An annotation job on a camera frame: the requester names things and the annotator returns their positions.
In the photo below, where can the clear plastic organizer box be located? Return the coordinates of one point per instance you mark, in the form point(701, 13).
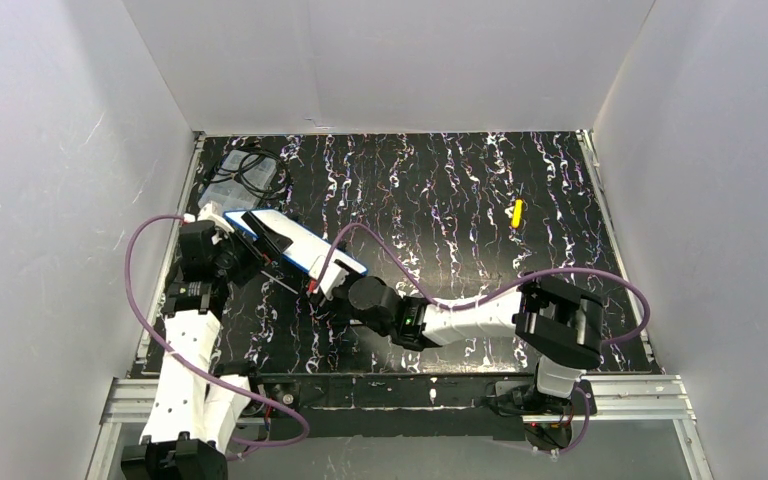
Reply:
point(243, 181)

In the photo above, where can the whiteboard wire stand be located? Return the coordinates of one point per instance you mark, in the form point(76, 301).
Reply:
point(279, 282)

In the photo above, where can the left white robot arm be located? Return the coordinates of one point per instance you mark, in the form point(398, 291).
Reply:
point(190, 429)

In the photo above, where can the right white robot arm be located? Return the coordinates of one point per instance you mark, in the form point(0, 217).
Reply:
point(560, 320)

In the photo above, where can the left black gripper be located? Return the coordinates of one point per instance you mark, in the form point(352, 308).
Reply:
point(251, 245)

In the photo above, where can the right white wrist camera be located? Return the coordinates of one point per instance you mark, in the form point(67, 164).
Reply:
point(327, 274)

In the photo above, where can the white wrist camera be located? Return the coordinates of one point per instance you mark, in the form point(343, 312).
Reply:
point(212, 211)
point(327, 274)

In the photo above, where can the yellow marker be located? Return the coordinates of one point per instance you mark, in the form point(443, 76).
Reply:
point(517, 213)

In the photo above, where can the aluminium front rail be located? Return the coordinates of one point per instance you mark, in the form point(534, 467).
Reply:
point(616, 396)

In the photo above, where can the blue framed whiteboard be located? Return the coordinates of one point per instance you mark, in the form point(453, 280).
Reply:
point(307, 250)

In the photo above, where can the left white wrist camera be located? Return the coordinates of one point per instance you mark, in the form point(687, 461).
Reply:
point(212, 211)

